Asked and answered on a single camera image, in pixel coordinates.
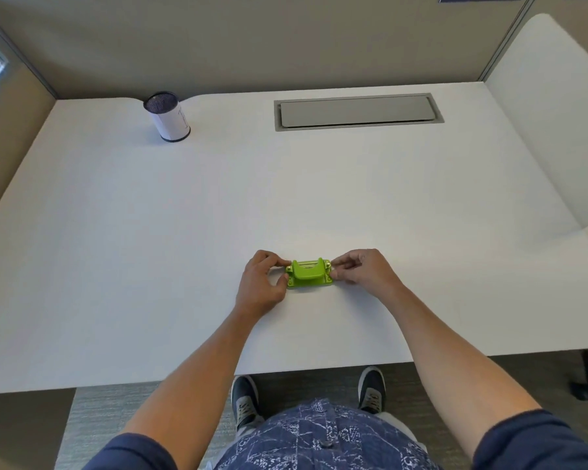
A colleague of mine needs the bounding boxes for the person's left hand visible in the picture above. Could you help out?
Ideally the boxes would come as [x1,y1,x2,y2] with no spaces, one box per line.
[234,249,293,319]

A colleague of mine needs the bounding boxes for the person's right hand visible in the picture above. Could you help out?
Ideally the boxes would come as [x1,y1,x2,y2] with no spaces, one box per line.
[329,248,405,302]

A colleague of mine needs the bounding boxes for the white cup with black rim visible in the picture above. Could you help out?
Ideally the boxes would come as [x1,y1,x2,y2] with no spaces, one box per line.
[142,91,192,143]

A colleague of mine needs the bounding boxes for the person's right forearm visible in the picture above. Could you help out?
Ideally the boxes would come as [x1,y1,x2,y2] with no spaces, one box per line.
[384,283,542,461]

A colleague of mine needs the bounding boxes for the person's left forearm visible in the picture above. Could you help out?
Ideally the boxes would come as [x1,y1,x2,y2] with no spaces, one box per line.
[122,305,270,470]

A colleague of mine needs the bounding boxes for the person's left shoe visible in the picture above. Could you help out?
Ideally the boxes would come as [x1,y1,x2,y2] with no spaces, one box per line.
[230,375,265,429]

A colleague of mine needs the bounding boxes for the person's shoe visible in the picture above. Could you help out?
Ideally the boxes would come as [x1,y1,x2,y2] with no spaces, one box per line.
[230,375,265,429]
[357,366,387,415]

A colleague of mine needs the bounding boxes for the person's right shoe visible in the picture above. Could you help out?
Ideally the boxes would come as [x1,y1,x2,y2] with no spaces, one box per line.
[357,366,387,415]

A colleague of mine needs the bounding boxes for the person's navy left sleeve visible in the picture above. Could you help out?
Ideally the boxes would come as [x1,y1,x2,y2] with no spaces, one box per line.
[80,433,177,470]

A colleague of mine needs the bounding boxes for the person's navy sleeve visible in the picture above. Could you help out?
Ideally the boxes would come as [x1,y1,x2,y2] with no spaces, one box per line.
[472,409,588,470]
[80,433,177,470]

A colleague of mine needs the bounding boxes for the person's navy right sleeve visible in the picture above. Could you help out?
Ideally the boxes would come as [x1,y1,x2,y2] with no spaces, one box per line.
[472,409,588,470]

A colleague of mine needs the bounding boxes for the blue patterned shirt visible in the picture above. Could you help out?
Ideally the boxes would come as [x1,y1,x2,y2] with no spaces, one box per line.
[215,398,442,470]

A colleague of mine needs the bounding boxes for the white rounded side divider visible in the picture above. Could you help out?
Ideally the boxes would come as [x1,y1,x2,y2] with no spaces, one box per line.
[485,13,588,230]

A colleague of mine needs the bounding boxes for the beige fabric partition panel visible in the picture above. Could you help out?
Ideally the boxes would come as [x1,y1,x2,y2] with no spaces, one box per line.
[0,0,540,101]

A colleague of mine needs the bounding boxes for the beige partition with glass pane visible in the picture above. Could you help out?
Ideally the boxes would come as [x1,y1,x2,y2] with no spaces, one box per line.
[0,7,59,233]

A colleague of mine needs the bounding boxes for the beige neighbouring partition panel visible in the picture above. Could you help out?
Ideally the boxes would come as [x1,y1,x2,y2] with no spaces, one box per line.
[480,0,588,82]

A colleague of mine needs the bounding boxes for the grey desk cable tray lid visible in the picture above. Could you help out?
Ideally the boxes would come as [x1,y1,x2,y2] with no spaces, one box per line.
[273,93,446,133]

